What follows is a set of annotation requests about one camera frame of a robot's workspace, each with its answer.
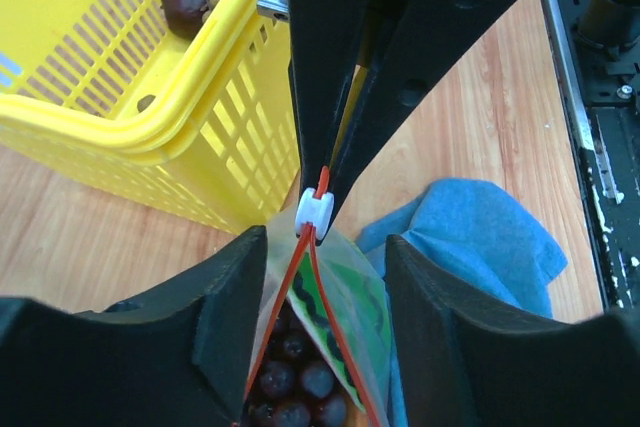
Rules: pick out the toy watermelon slice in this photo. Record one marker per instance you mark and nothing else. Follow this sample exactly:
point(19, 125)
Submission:
point(357, 297)

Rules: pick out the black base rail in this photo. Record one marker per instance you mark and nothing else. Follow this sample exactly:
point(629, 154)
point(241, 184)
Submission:
point(595, 45)

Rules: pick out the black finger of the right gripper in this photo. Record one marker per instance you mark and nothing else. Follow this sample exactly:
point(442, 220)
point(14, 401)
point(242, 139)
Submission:
point(427, 40)
point(325, 42)

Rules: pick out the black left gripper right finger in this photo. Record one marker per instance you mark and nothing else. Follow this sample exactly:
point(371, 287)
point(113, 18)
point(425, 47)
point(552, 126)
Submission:
point(467, 358)

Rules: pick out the white round zipper slider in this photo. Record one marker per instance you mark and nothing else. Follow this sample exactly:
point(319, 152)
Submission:
point(316, 212)

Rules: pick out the loose brown longan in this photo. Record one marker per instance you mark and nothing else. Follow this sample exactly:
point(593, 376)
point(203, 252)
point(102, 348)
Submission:
point(145, 102)

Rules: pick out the blue crumpled cloth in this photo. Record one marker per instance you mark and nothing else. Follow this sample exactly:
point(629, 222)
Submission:
point(476, 231)

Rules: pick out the clear zip bag orange seal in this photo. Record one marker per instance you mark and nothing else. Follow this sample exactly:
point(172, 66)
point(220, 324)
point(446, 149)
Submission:
point(285, 253)

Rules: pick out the dark purple grape bunch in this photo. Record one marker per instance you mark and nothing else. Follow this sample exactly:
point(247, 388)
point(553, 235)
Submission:
point(294, 385)

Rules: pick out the dark purple plum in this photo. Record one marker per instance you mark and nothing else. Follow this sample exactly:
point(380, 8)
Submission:
point(184, 17)

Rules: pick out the yellow plastic basket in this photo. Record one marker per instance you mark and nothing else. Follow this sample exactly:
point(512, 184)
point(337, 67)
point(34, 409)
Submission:
point(218, 143)

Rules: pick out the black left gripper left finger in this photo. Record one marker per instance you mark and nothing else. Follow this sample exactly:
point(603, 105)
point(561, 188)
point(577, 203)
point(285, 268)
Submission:
point(177, 354)

